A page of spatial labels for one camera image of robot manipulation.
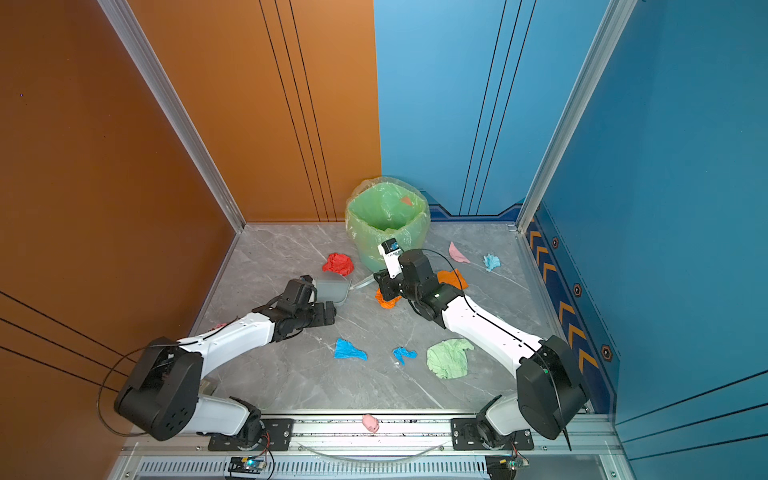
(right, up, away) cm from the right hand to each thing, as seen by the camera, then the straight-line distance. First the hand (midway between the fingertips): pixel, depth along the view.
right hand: (376, 274), depth 81 cm
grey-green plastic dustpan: (-14, -7, +18) cm, 24 cm away
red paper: (-15, +2, +27) cm, 31 cm away
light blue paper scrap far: (+40, +2, +27) cm, 49 cm away
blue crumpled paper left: (-10, -23, +6) cm, 25 cm away
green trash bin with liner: (+1, +21, +23) cm, 31 cm away
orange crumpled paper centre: (+2, -11, +15) cm, 19 cm away
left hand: (-16, -12, +10) cm, 23 cm away
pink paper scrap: (+28, +5, +27) cm, 39 cm away
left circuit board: (-29, -45, -10) cm, 55 cm away
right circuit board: (+31, -46, -10) cm, 56 cm away
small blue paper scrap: (+7, -24, +5) cm, 25 cm away
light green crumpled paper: (+21, -24, +4) cm, 32 cm away
